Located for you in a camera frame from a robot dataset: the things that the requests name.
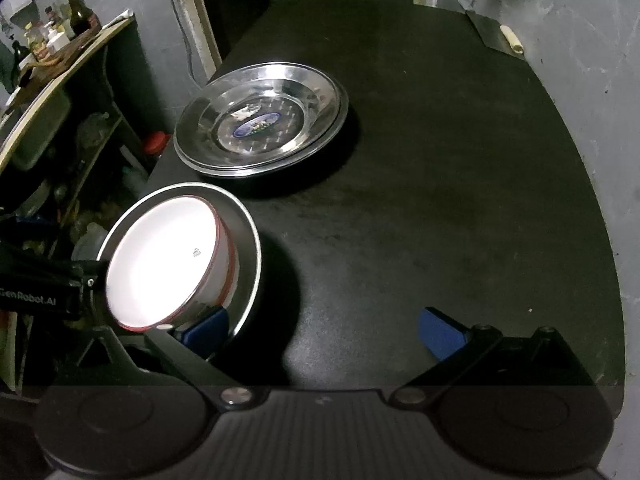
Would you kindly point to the light kitchen counter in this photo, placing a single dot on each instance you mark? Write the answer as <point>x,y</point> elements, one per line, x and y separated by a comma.
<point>50,92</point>

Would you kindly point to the red capped bottle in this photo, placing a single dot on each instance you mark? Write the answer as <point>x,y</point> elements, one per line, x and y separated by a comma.
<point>156,142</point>

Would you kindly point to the wooden tray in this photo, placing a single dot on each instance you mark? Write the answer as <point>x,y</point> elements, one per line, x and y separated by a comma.
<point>65,47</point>

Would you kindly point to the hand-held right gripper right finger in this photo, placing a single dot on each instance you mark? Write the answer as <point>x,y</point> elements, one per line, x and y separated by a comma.
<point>440,335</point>

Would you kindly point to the plain steel plate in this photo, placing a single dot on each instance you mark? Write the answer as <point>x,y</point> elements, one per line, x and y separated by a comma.
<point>235,174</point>

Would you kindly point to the dark glass bottle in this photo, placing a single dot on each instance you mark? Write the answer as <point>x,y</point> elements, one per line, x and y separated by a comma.
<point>80,10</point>

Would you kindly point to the small white bottle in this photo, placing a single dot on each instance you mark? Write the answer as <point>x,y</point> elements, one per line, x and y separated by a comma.
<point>56,39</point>

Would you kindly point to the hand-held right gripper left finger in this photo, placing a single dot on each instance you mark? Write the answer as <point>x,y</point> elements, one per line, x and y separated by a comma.
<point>205,330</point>

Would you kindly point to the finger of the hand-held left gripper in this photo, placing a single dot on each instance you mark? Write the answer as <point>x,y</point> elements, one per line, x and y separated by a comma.
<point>92,275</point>

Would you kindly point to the steel bowl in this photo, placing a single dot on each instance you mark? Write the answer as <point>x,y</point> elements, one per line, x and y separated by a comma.
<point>247,240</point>

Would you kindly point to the white ceramic bowl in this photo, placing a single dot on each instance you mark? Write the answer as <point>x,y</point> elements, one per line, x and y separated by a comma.
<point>233,275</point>
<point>160,260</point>

